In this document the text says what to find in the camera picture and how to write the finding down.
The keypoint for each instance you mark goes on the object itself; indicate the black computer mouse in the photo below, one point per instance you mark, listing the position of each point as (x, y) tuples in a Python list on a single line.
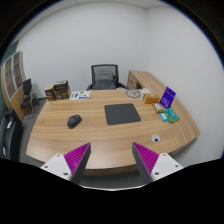
[(73, 121)]

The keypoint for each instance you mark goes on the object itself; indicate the small blue card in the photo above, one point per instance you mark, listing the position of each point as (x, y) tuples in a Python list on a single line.
[(163, 117)]

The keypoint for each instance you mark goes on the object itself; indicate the dark brown box stack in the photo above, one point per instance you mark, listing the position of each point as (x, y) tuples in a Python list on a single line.
[(62, 90)]

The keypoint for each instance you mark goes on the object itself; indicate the black visitor chair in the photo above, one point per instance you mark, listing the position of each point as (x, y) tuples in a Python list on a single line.
[(28, 97)]

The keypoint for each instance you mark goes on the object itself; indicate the orange cardboard box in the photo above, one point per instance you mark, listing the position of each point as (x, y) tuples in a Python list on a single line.
[(150, 98)]

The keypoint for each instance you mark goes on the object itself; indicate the wooden bookshelf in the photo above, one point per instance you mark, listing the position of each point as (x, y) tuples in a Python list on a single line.
[(12, 78)]

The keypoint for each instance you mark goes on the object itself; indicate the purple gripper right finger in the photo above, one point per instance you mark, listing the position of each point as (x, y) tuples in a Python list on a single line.
[(153, 166)]

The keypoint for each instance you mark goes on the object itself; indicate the dark grey mouse pad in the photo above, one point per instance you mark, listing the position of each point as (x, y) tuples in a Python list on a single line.
[(121, 114)]

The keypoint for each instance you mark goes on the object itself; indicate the small tan box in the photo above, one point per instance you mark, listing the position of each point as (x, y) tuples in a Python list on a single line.
[(157, 108)]

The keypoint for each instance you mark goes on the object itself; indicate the desk cable grommet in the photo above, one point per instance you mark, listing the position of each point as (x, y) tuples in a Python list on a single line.
[(155, 138)]

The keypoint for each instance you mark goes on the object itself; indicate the brown box left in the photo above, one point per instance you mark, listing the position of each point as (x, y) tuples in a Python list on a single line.
[(49, 91)]

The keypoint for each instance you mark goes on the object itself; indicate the black armchair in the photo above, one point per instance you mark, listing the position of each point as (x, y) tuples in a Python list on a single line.
[(11, 131)]

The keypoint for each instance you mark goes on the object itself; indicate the wooden office desk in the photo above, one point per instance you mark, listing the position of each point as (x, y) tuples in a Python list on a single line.
[(111, 145)]

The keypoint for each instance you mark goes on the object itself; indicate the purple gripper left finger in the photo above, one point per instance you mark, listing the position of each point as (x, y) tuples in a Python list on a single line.
[(70, 166)]

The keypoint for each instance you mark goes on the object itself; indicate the purple standing sign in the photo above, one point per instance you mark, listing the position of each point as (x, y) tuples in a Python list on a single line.
[(167, 98)]

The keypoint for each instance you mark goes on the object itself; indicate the round grey coaster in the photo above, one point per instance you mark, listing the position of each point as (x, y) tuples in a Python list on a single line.
[(132, 93)]

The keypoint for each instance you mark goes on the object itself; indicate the grey mesh office chair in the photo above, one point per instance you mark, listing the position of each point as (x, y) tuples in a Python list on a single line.
[(105, 77)]

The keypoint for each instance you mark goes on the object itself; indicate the white green leaflet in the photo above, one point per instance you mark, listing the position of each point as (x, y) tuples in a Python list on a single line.
[(80, 95)]

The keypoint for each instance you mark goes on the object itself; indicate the green book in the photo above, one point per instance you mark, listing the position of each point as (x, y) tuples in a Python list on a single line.
[(171, 115)]

